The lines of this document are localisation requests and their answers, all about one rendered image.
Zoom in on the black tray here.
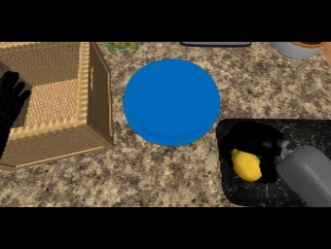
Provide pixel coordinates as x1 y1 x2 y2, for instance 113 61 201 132
215 118 331 208

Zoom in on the dark flat appliance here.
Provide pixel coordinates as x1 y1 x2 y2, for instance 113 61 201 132
179 42 254 48

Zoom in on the wicker basket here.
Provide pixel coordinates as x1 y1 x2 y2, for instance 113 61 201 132
0 42 116 171

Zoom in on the grey pot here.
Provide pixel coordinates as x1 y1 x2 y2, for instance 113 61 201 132
269 42 328 61

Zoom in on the yellow lemon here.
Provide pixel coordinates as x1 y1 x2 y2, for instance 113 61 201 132
231 148 263 183

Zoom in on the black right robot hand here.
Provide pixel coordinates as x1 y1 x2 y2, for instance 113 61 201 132
225 122 287 185

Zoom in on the blue plate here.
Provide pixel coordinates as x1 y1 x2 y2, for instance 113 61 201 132
123 57 222 147

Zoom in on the green box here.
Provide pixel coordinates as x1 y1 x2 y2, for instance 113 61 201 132
104 42 139 53

